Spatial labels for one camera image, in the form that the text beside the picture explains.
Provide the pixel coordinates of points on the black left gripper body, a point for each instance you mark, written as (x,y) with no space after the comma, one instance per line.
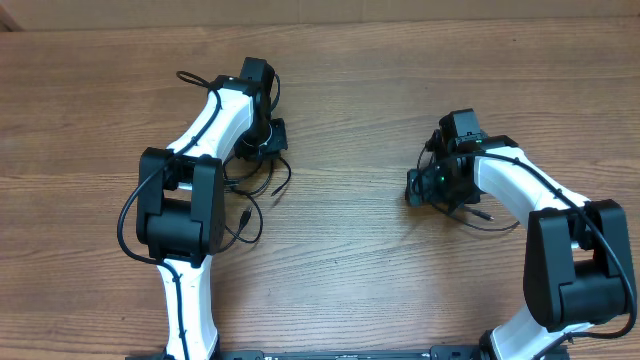
(266,139)

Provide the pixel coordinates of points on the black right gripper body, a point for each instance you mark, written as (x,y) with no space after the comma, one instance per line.
(443,188)

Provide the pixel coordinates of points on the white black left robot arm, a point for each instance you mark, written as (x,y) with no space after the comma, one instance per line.
(180,196)

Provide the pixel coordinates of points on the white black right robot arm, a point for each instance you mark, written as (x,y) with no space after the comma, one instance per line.
(578,279)

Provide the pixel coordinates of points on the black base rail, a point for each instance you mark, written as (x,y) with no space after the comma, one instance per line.
(350,354)

